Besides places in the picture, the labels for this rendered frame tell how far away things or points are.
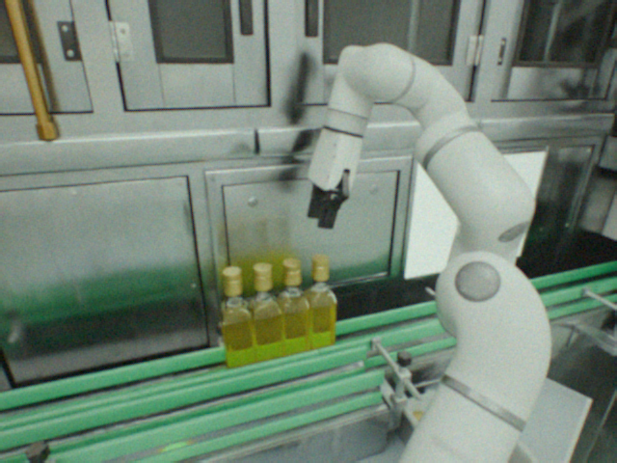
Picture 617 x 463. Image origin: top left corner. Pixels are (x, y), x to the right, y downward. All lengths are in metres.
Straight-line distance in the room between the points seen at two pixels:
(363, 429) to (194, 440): 0.33
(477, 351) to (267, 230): 0.54
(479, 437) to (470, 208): 0.24
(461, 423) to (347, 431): 0.44
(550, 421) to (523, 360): 0.72
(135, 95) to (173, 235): 0.28
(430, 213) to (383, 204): 0.14
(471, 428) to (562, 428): 0.72
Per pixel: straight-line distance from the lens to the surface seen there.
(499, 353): 0.41
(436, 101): 0.65
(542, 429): 1.10
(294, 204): 0.82
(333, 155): 0.64
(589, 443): 1.74
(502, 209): 0.46
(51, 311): 0.94
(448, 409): 0.42
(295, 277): 0.72
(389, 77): 0.58
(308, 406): 0.77
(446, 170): 0.49
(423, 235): 1.01
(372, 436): 0.87
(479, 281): 0.40
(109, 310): 0.93
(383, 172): 0.89
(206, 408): 0.81
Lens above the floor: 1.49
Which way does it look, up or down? 24 degrees down
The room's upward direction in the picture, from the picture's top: straight up
